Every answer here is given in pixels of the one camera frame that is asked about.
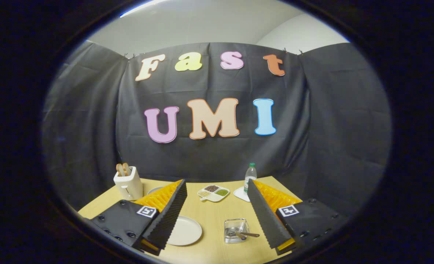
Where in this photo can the toast slice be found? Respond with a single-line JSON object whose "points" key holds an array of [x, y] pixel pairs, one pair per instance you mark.
{"points": [[120, 169], [126, 168]]}

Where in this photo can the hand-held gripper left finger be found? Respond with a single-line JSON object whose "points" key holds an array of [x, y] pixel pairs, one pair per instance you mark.
{"points": [[169, 212]]}

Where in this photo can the white toaster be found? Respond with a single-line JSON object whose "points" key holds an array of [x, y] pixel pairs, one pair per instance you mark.
{"points": [[128, 187]]}

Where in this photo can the black backdrop cloth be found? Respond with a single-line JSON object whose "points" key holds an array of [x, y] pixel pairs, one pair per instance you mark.
{"points": [[312, 128]]}

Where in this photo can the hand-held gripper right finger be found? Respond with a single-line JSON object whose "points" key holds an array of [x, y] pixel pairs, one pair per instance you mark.
{"points": [[266, 216]]}

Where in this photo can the large white plate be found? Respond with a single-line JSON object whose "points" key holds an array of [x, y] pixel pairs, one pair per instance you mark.
{"points": [[186, 231]]}

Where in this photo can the small white tray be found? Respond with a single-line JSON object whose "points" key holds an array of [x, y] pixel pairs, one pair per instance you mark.
{"points": [[241, 194]]}

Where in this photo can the clear plastic water bottle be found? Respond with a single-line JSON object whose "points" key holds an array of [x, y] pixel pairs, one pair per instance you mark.
{"points": [[250, 178]]}

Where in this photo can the pale green oval plate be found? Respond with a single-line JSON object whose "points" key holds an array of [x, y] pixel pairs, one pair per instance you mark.
{"points": [[155, 190]]}

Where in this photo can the white divided dish with beans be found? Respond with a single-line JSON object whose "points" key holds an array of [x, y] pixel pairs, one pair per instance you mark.
{"points": [[213, 193]]}

